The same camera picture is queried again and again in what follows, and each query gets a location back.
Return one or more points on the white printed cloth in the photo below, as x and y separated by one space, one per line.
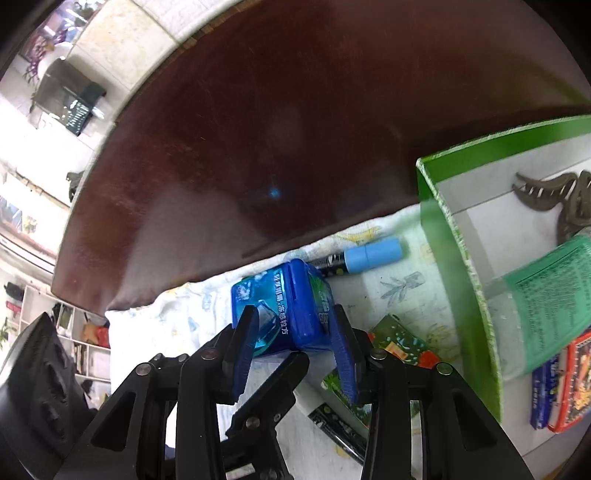
194 318

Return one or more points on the green cardboard box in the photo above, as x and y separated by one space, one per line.
466 277

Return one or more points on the white storage shelf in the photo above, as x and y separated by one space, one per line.
87 350

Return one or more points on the red printed packet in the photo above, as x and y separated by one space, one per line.
577 383

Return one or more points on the brown hair claw clip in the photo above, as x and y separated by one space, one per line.
568 194

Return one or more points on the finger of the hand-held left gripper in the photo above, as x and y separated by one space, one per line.
268 415

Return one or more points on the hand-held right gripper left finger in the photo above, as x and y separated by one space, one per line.
244 353

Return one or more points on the green printed packet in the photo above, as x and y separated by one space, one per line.
397 341

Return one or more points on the white and black marker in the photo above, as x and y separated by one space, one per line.
332 420

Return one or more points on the green medicine packet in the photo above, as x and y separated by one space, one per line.
549 300

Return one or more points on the marker with light blue cap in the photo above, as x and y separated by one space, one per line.
369 254

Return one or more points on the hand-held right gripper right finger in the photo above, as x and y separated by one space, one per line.
345 360

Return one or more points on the dark brown wooden board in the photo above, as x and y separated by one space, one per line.
277 138

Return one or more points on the blue gum container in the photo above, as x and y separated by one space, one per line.
295 304

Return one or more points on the blue medicine box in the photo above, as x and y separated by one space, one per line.
542 392

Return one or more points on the dark glass furniture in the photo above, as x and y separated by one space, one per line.
69 97

